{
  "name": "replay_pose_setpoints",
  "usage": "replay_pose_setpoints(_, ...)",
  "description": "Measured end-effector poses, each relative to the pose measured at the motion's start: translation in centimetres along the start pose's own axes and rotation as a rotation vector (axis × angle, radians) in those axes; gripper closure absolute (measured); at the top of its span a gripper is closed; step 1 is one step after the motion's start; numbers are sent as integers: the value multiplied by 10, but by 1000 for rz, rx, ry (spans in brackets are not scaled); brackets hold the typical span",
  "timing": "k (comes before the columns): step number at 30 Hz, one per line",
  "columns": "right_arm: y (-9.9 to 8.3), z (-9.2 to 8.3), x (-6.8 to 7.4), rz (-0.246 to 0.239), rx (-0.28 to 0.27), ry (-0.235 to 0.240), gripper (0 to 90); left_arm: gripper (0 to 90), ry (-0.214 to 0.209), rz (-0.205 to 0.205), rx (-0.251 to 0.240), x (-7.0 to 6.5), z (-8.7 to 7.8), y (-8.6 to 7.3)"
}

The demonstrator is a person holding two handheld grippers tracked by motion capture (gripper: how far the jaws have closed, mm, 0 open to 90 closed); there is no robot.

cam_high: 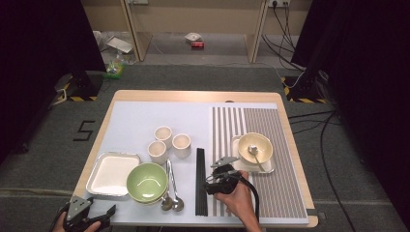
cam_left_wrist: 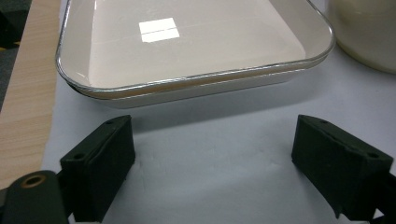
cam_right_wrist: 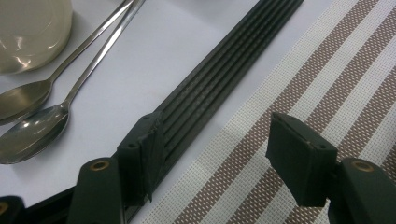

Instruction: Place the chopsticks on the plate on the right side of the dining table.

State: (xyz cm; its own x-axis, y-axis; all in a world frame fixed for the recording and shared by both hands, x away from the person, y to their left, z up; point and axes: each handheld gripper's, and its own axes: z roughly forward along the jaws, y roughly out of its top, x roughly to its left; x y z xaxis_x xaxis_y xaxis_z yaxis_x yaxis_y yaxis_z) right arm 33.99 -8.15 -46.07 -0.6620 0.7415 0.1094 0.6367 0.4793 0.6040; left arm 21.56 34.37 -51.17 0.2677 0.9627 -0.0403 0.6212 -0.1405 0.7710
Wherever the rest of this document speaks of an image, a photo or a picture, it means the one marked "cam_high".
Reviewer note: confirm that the white square tray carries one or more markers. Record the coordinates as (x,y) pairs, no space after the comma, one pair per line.
(108,175)
(249,167)

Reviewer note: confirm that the person's left hand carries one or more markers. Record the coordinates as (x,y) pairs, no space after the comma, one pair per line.
(59,224)

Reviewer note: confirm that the row of black chopsticks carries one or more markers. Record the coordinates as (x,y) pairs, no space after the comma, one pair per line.
(199,170)

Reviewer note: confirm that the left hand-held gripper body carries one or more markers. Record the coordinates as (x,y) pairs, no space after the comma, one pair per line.
(78,209)

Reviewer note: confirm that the white packet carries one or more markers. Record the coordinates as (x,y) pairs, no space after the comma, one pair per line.
(193,37)

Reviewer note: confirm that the green packet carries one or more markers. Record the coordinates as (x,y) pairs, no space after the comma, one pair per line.
(113,70)

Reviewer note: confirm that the dark tape piece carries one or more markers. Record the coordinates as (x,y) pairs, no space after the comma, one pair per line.
(311,212)

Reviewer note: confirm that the striped grey placemat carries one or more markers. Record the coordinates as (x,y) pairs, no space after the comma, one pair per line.
(283,122)

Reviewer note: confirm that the white cup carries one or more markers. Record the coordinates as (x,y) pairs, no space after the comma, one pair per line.
(181,143)
(162,133)
(157,150)

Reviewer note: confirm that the green bowl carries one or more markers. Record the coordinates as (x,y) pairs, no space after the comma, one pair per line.
(146,182)

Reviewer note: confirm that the white flat box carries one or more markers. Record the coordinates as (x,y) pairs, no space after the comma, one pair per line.
(120,44)

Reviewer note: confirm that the red box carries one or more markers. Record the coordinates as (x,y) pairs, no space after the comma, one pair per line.
(197,45)

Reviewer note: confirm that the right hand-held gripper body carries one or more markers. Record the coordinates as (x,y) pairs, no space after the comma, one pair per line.
(227,180)

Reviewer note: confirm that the black stand base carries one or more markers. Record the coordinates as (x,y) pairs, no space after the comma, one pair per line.
(306,90)
(87,83)

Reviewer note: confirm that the black curtain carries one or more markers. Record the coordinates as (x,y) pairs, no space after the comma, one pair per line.
(370,80)
(32,64)

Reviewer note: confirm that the white wall socket with plugs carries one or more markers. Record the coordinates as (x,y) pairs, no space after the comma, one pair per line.
(278,2)

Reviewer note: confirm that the white table sheet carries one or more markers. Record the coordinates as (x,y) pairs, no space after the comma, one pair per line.
(145,116)

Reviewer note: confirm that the person's right hand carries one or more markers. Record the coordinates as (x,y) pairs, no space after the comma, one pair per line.
(241,203)

